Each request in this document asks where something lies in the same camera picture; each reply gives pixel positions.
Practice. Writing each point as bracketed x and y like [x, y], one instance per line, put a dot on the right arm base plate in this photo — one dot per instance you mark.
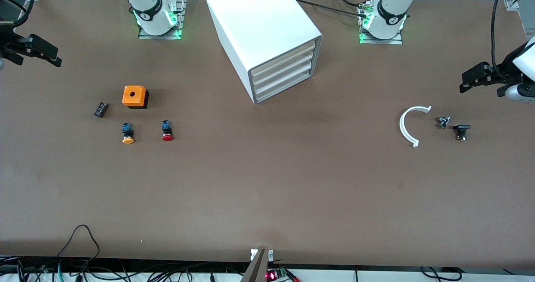
[144, 36]

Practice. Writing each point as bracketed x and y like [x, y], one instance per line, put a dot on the red push button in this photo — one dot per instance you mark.
[167, 130]

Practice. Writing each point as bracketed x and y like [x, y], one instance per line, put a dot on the small metal switch part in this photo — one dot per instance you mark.
[443, 122]

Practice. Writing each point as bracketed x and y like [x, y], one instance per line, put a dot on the orange box with hole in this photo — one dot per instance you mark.
[134, 96]

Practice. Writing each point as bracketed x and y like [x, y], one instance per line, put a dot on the yellow push button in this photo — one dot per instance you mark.
[128, 133]

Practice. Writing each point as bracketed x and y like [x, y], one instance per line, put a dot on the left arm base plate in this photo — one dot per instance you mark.
[397, 42]

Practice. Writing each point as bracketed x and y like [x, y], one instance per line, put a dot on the circuit board with red light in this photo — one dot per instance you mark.
[276, 275]

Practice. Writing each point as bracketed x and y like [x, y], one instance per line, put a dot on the white semicircular bracket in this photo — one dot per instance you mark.
[403, 127]

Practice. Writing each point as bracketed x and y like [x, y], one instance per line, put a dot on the white plastic drawer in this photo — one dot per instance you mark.
[284, 76]
[285, 86]
[282, 57]
[283, 67]

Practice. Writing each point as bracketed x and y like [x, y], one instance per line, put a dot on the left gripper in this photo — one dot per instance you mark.
[506, 67]

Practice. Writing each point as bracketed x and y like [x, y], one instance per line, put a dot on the aluminium profile bar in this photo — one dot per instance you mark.
[256, 269]

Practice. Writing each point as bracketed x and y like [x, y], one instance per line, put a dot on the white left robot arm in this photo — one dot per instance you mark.
[391, 10]

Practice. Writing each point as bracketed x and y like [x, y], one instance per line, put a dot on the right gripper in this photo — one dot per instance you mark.
[8, 39]

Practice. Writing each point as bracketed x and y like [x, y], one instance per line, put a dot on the black flat-headed switch part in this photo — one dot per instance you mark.
[461, 130]

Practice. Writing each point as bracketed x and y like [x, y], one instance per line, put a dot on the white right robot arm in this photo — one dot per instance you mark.
[146, 6]

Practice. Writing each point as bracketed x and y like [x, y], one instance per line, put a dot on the white drawer cabinet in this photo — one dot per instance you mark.
[259, 23]

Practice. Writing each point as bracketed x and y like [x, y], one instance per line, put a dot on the small black terminal block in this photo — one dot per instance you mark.
[100, 109]

